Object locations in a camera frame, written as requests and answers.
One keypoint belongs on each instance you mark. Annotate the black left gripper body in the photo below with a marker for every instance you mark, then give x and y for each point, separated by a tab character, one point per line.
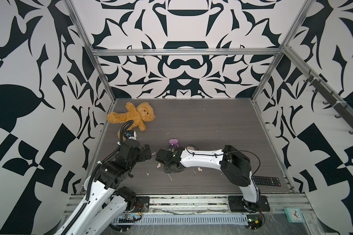
142	155

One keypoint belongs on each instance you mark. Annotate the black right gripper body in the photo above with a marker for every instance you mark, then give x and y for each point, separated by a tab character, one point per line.
168	169

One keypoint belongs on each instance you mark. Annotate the purple earbud charging case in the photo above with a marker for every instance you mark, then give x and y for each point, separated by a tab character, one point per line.
173	144

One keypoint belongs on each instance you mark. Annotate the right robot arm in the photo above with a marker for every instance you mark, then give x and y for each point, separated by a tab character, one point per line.
234	165

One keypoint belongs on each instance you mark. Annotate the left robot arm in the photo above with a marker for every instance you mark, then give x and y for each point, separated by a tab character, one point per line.
105	199

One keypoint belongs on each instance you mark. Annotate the brown teddy bear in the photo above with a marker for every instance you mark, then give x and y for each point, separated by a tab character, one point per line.
140	115

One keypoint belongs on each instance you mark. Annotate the black remote control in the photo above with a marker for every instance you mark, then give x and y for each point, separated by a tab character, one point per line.
266	181

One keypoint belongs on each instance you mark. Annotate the small green desk clock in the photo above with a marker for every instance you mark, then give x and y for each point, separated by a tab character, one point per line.
294	215

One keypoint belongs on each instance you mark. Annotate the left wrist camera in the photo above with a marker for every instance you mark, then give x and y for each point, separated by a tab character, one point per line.
130	135

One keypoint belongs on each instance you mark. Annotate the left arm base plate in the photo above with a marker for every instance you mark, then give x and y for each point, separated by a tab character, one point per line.
141	203

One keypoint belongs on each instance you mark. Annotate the white cable duct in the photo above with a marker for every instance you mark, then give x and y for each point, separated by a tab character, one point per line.
188	219

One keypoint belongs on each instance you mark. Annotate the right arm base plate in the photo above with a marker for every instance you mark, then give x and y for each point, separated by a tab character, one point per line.
238	204

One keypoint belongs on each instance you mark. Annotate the aluminium frame corner post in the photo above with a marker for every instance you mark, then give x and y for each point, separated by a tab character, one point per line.
277	58

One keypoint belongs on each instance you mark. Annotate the wall hook rail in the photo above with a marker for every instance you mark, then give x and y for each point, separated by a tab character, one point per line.
332	98

